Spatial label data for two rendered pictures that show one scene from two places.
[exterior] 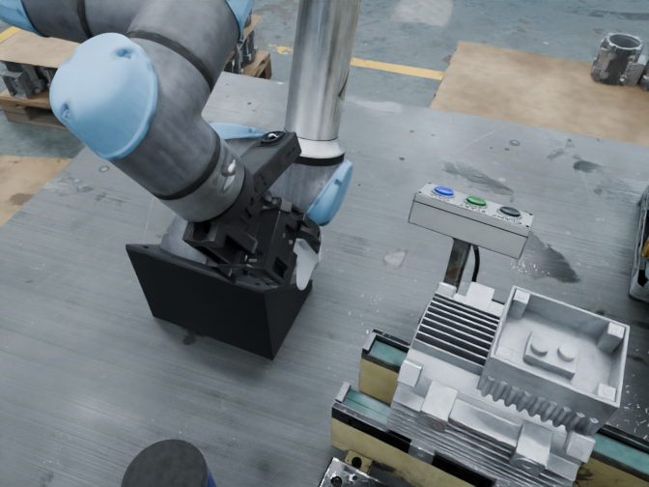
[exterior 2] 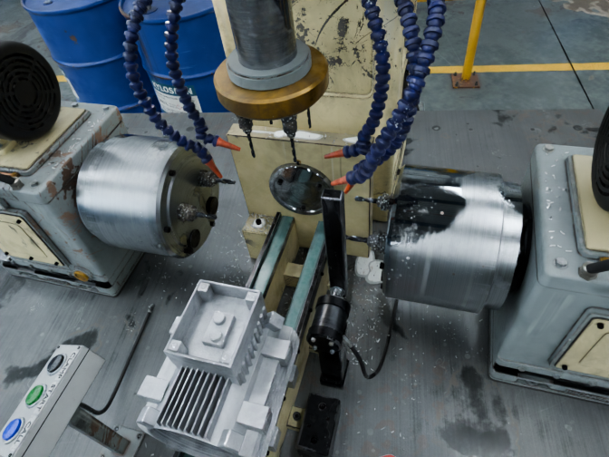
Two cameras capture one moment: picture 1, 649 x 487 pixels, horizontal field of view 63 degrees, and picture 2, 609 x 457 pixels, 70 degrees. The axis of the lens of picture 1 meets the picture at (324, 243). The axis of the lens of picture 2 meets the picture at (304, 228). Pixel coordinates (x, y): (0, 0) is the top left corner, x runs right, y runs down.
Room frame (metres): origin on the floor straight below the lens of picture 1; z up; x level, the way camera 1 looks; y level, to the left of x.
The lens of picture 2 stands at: (0.17, 0.09, 1.68)
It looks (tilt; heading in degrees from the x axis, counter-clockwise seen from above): 49 degrees down; 266
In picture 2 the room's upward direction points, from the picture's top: 9 degrees counter-clockwise
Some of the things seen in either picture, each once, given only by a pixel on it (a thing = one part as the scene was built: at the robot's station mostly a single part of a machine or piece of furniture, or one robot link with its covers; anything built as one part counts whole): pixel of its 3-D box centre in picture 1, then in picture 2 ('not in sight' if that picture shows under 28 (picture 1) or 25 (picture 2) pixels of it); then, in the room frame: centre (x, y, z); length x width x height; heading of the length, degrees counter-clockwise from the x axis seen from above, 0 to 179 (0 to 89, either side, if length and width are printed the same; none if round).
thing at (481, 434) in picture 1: (492, 386); (225, 382); (0.31, -0.20, 1.01); 0.20 x 0.19 x 0.19; 63
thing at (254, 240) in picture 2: not in sight; (262, 237); (0.22, -0.62, 0.86); 0.07 x 0.06 x 0.12; 153
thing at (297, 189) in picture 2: not in sight; (301, 191); (0.11, -0.59, 1.01); 0.15 x 0.02 x 0.15; 153
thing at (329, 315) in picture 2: not in sight; (369, 272); (0.01, -0.41, 0.92); 0.45 x 0.13 x 0.24; 63
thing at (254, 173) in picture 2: not in sight; (310, 185); (0.08, -0.64, 0.97); 0.30 x 0.11 x 0.34; 153
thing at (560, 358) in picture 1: (550, 359); (220, 331); (0.29, -0.24, 1.11); 0.12 x 0.11 x 0.07; 63
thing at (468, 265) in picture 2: not in sight; (459, 239); (-0.14, -0.36, 1.04); 0.41 x 0.25 x 0.25; 153
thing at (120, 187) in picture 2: not in sight; (135, 192); (0.47, -0.67, 1.04); 0.37 x 0.25 x 0.25; 153
